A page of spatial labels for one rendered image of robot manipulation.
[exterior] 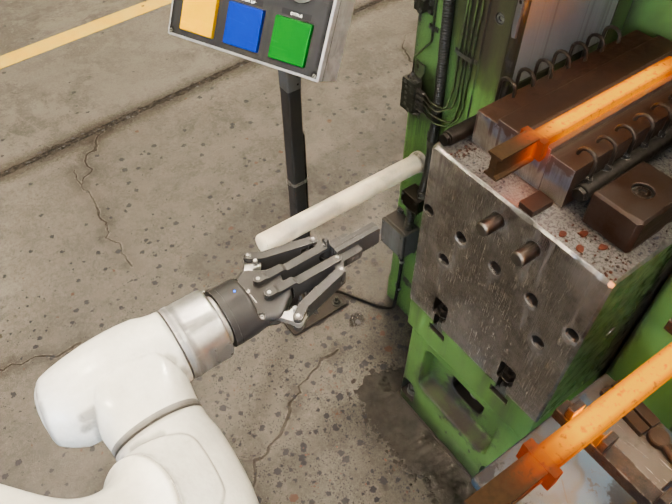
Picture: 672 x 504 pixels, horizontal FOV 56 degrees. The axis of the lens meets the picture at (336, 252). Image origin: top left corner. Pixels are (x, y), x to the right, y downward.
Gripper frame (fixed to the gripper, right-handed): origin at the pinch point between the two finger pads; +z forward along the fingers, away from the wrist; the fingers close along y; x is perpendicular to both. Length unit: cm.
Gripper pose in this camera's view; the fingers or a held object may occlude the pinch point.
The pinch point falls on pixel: (355, 243)
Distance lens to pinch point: 82.0
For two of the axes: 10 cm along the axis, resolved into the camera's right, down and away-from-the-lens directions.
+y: 5.9, 6.2, -5.2
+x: 0.0, -6.4, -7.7
